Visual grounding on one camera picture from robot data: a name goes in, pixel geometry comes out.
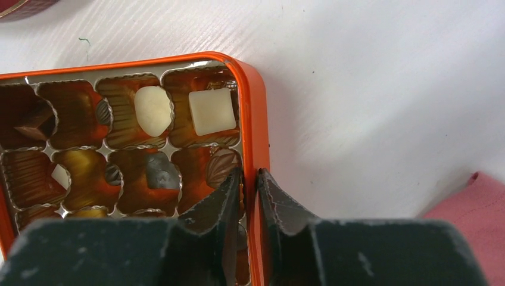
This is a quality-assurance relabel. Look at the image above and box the brown leaf chocolate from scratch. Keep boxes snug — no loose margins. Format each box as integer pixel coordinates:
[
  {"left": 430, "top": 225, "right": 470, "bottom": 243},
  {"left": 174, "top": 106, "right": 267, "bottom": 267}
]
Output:
[{"left": 205, "top": 148, "right": 241, "bottom": 189}]

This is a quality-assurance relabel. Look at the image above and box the pink cloth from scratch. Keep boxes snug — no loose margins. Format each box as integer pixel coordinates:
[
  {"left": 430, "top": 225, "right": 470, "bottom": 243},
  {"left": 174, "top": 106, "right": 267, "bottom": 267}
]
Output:
[{"left": 423, "top": 172, "right": 504, "bottom": 285}]

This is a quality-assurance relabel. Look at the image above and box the dark square chocolate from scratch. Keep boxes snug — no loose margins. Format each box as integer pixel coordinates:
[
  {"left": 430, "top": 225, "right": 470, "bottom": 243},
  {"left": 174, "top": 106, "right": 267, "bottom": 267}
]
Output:
[{"left": 146, "top": 152, "right": 180, "bottom": 189}]

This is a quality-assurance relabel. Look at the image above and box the white square chocolate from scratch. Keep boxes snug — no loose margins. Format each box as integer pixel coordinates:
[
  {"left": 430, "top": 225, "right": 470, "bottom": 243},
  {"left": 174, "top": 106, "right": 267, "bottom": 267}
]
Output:
[{"left": 188, "top": 88, "right": 236, "bottom": 136}]

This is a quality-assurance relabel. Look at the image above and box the round dark red plate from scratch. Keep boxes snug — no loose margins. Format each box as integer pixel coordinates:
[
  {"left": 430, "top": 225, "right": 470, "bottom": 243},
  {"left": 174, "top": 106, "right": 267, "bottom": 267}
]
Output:
[{"left": 1, "top": 0, "right": 58, "bottom": 23}]

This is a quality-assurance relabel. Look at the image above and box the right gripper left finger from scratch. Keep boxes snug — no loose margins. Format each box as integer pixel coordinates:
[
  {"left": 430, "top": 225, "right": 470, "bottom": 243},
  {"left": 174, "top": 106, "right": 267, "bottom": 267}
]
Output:
[{"left": 1, "top": 167, "right": 242, "bottom": 285}]

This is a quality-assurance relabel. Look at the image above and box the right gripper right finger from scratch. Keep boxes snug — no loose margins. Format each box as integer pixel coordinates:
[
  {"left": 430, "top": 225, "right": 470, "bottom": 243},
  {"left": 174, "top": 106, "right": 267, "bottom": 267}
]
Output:
[{"left": 257, "top": 169, "right": 488, "bottom": 285}]

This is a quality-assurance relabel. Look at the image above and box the dark leaf chocolate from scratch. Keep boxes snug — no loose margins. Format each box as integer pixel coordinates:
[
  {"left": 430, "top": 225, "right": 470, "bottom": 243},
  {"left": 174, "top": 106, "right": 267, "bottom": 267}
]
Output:
[{"left": 104, "top": 163, "right": 121, "bottom": 186}]

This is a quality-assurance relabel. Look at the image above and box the dark ribbed chocolate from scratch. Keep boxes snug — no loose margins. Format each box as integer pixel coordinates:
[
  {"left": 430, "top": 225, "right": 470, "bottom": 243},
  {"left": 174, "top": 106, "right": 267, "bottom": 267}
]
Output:
[{"left": 95, "top": 99, "right": 111, "bottom": 128}]

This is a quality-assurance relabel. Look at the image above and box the white rounded chocolate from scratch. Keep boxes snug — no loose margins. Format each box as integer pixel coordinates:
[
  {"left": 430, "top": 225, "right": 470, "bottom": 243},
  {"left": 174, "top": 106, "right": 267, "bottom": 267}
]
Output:
[{"left": 134, "top": 86, "right": 173, "bottom": 137}]

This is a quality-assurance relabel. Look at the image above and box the orange compartment chocolate box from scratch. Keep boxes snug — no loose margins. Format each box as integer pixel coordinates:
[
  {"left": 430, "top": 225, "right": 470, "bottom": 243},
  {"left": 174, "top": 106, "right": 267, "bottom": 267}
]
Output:
[{"left": 1, "top": 52, "right": 270, "bottom": 285}]

